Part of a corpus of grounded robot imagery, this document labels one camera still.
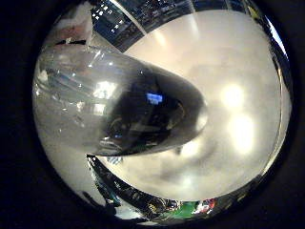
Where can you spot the red white package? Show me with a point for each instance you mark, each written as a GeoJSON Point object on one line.
{"type": "Point", "coordinates": [206, 206]}

